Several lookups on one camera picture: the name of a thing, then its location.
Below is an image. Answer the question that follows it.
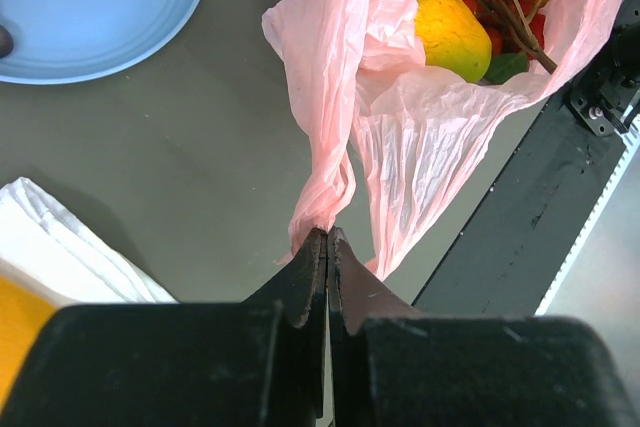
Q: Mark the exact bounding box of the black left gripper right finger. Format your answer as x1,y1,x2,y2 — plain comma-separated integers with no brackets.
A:
327,228,639,426

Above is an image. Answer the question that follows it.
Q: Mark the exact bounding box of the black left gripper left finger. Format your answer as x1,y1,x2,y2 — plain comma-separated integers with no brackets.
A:
1,229,328,426

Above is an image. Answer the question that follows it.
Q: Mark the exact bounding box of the pink plastic bag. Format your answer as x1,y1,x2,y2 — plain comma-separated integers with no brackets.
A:
262,0,622,278

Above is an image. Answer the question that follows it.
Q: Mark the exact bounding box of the orange green mango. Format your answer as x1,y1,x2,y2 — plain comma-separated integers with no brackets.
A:
415,0,492,83

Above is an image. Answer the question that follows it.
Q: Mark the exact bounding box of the dark grapes bunch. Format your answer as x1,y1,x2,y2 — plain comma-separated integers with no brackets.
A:
0,26,14,58

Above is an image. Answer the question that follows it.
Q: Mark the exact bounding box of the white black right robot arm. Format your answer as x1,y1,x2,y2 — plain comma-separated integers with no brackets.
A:
565,0,639,137

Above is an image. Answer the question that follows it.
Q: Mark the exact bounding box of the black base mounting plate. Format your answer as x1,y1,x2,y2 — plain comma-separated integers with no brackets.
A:
413,87,638,316

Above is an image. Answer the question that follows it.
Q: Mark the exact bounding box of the orange folded cloth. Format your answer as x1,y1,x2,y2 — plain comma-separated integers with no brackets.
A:
0,276,57,406

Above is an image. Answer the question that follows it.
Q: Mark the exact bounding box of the white folded cloth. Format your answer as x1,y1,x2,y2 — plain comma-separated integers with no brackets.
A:
1,177,176,307

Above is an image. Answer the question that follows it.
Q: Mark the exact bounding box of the blue fruit plate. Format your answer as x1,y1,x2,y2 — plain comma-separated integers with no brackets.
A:
1,0,200,85

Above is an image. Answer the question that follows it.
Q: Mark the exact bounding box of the grey slotted cable duct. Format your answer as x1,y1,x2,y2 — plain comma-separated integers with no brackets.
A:
534,118,639,316

